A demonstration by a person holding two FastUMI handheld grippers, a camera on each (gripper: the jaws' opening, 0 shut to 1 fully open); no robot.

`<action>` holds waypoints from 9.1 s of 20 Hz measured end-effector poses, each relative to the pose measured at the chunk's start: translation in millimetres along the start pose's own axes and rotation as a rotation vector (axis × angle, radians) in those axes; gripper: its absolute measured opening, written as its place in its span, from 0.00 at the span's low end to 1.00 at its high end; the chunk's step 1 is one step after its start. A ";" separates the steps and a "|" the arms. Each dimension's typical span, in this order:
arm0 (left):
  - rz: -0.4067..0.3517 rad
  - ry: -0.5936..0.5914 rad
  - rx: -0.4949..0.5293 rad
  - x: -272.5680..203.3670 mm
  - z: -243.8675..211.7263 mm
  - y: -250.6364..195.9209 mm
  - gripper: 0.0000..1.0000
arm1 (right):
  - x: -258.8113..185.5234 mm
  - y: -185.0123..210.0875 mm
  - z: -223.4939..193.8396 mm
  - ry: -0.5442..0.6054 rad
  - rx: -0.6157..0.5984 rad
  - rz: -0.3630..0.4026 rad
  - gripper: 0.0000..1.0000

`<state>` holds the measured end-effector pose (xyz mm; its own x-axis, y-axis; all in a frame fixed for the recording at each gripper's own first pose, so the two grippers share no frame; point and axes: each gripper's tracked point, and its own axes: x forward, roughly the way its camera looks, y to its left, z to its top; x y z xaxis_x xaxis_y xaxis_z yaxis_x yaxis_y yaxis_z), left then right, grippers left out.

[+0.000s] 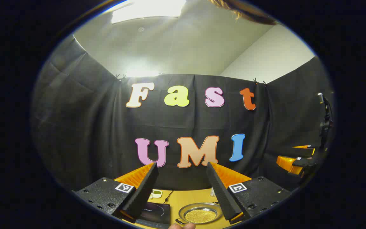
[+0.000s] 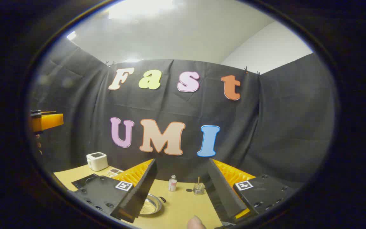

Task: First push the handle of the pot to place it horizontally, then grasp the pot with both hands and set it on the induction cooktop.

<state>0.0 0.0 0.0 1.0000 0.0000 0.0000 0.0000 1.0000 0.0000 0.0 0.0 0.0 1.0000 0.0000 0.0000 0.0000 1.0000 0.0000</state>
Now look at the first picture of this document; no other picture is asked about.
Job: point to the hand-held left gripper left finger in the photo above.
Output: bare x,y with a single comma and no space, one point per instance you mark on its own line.
145,190

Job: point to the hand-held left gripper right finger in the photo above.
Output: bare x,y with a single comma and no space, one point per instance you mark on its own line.
221,194

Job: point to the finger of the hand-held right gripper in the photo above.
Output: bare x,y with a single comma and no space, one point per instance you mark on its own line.
302,162
307,148

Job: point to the ceiling light panel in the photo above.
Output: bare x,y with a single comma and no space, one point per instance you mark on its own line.
148,9

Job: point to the white sectioned snack tray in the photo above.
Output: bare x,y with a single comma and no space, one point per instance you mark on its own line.
156,193

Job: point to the stainless steel pot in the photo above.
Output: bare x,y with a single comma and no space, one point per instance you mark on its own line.
199,206

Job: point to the black induction cooktop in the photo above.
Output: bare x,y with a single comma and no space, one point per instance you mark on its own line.
156,213

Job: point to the pile of yellow soybeans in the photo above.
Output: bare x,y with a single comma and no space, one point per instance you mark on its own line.
200,216

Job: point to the person's brown hair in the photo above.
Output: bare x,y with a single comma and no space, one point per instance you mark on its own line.
249,12

